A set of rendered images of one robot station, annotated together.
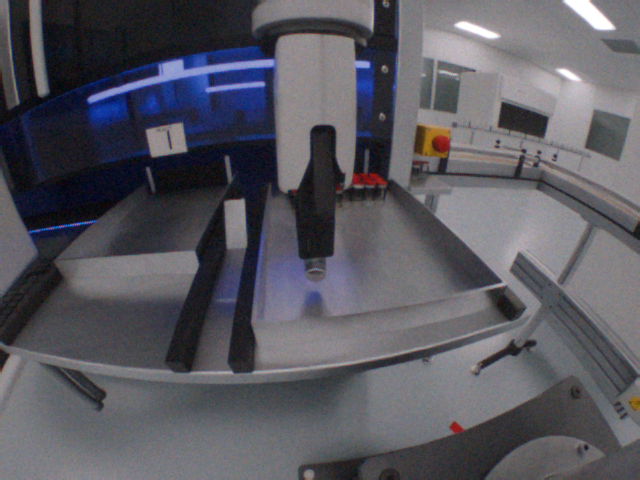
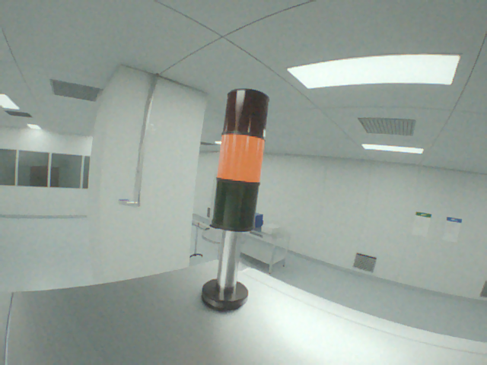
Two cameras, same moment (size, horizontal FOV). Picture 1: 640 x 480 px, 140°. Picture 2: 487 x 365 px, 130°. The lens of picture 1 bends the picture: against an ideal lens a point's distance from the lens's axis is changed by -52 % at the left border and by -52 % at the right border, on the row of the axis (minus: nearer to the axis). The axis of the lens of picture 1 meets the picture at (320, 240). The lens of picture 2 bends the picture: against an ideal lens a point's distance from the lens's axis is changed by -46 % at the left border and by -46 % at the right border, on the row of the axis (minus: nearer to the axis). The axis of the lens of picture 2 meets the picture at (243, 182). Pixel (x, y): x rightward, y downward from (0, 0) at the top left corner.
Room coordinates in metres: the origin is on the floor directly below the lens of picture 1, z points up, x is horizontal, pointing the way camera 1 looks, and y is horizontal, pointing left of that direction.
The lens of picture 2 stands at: (0.77, 0.08, 2.26)
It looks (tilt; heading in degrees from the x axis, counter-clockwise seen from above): 3 degrees down; 230
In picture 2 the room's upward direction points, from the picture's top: 7 degrees clockwise
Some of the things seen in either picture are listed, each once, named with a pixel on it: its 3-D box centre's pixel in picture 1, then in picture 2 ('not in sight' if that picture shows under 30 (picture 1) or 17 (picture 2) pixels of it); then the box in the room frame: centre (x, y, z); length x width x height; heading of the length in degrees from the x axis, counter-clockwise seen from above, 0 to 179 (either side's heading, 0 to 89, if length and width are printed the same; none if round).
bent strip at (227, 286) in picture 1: (229, 242); not in sight; (0.24, 0.11, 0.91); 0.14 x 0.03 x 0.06; 9
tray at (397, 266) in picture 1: (355, 227); not in sight; (0.30, -0.05, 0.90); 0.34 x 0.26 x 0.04; 8
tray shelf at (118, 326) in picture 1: (242, 236); not in sight; (0.32, 0.12, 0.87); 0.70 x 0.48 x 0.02; 98
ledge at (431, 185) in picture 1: (419, 182); not in sight; (0.61, -0.27, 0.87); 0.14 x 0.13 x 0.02; 8
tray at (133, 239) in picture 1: (161, 212); not in sight; (0.37, 0.30, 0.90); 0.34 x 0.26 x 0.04; 8
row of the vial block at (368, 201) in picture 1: (339, 194); not in sight; (0.41, -0.04, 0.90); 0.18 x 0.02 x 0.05; 98
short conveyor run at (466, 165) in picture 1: (473, 160); not in sight; (0.75, -0.53, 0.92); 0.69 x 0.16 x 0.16; 98
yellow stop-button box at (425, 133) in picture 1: (430, 139); not in sight; (0.57, -0.27, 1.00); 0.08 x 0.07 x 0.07; 8
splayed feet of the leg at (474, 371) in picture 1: (510, 352); not in sight; (0.49, -0.99, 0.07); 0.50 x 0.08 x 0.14; 98
